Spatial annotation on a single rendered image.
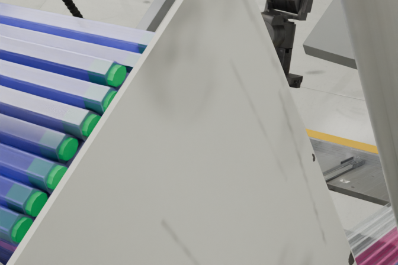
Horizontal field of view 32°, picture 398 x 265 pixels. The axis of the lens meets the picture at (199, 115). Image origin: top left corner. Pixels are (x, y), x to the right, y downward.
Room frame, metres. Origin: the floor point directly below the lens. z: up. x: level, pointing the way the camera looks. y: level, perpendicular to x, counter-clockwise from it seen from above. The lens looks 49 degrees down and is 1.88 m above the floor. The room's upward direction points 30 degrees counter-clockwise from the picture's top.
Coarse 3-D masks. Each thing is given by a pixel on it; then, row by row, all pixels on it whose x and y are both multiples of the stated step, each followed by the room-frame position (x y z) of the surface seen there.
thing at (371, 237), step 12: (372, 216) 0.46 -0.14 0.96; (384, 216) 0.46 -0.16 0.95; (360, 228) 0.43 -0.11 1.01; (372, 228) 0.43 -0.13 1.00; (384, 228) 0.43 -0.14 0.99; (396, 228) 0.42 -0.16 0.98; (348, 240) 0.41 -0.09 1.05; (360, 240) 0.40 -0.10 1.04; (372, 240) 0.40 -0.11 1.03; (384, 240) 0.40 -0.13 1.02; (396, 240) 0.39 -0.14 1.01; (360, 252) 0.38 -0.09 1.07; (372, 252) 0.37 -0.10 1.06; (384, 252) 0.37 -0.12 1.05; (396, 252) 0.37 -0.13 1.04; (360, 264) 0.35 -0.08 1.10; (372, 264) 0.35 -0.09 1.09; (384, 264) 0.34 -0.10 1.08; (396, 264) 0.34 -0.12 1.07
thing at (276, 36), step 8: (304, 0) 0.97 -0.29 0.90; (312, 0) 0.98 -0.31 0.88; (304, 8) 0.96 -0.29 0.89; (264, 16) 0.95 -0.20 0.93; (272, 16) 0.94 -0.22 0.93; (280, 16) 0.95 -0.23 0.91; (288, 16) 0.96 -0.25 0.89; (296, 16) 0.97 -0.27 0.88; (304, 16) 0.97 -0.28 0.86; (272, 24) 0.94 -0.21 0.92; (280, 24) 0.95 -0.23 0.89; (272, 32) 0.92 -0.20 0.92; (280, 32) 0.93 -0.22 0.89; (272, 40) 0.91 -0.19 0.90; (280, 40) 0.93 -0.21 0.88
